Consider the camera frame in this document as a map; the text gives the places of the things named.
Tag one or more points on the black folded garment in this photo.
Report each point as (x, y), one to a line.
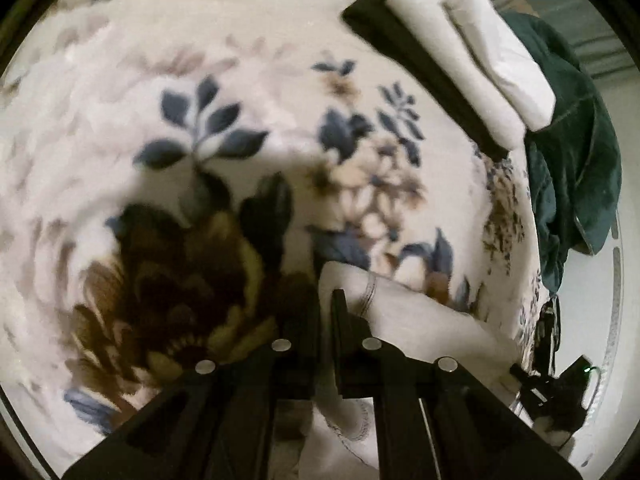
(400, 45)

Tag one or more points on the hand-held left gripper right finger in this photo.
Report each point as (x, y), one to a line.
(350, 350)

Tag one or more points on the small white garment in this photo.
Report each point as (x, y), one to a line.
(415, 315)

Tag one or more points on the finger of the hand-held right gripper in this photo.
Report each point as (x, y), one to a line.
(548, 335)

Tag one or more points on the floral printed blanket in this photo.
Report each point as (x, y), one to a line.
(165, 125)

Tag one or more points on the dark green garment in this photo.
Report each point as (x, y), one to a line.
(570, 135)

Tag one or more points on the white folded garment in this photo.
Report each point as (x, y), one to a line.
(450, 55)
(505, 55)

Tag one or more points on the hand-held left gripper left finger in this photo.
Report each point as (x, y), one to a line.
(295, 360)

